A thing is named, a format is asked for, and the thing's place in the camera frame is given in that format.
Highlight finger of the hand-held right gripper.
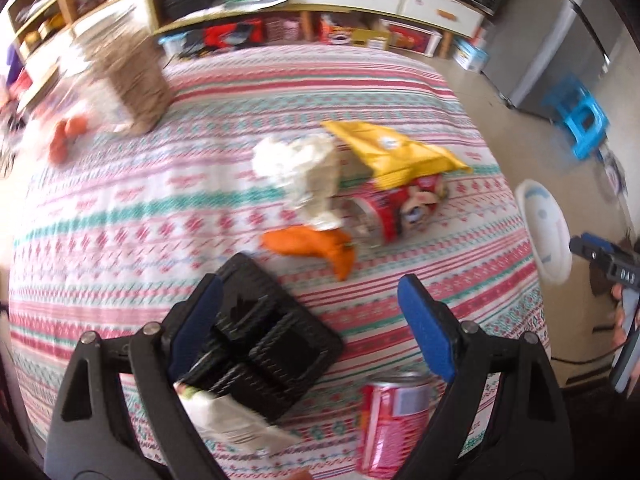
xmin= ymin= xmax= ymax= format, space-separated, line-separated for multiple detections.
xmin=569 ymin=236 xmax=608 ymax=266
xmin=582 ymin=232 xmax=617 ymax=252

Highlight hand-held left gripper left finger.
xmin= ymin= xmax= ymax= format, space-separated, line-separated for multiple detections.
xmin=44 ymin=272 xmax=226 ymax=480

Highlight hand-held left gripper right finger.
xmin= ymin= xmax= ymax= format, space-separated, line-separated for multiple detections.
xmin=397 ymin=274 xmax=576 ymax=480

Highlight bin with white bag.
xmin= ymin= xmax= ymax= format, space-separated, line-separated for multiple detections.
xmin=515 ymin=180 xmax=573 ymax=283

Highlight black plastic food tray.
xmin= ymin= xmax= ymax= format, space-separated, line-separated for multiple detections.
xmin=170 ymin=252 xmax=346 ymax=423

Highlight white wrapper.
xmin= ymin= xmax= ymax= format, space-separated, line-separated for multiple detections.
xmin=172 ymin=380 xmax=301 ymax=458

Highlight red can with barcode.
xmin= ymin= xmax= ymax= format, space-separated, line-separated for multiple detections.
xmin=356 ymin=370 xmax=453 ymax=478

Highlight red can with cartoon print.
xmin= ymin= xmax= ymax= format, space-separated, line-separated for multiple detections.
xmin=340 ymin=172 xmax=451 ymax=248

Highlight orange peel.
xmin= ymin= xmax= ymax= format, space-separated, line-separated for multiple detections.
xmin=262 ymin=227 xmax=357 ymax=282

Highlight yellow snack bag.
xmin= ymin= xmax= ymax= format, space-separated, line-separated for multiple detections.
xmin=320 ymin=120 xmax=473 ymax=191

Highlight white paper towel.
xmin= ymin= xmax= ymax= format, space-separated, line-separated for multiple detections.
xmin=251 ymin=132 xmax=343 ymax=233

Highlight person's right hand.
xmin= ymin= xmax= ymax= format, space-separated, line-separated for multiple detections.
xmin=611 ymin=282 xmax=640 ymax=381

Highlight small printed box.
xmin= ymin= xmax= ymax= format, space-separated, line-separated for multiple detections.
xmin=600 ymin=145 xmax=628 ymax=198

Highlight cyan plastic stool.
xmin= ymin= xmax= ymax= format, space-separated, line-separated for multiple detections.
xmin=560 ymin=97 xmax=611 ymax=161

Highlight patterned tablecloth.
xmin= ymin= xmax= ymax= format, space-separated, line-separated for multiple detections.
xmin=7 ymin=42 xmax=551 ymax=480

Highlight grey refrigerator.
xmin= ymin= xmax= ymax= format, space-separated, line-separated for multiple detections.
xmin=482 ymin=0 xmax=628 ymax=121

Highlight blue and white box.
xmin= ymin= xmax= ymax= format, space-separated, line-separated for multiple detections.
xmin=452 ymin=37 xmax=491 ymax=72

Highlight clear plastic jar of nuts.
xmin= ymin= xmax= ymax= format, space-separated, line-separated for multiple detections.
xmin=82 ymin=7 xmax=171 ymax=136

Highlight red bag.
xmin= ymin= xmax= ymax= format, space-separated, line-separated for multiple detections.
xmin=202 ymin=20 xmax=263 ymax=51

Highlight purple cloth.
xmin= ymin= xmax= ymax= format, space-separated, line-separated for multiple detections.
xmin=5 ymin=45 xmax=26 ymax=86

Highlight red box with white frame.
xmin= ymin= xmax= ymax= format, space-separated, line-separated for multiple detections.
xmin=387 ymin=21 xmax=443 ymax=57

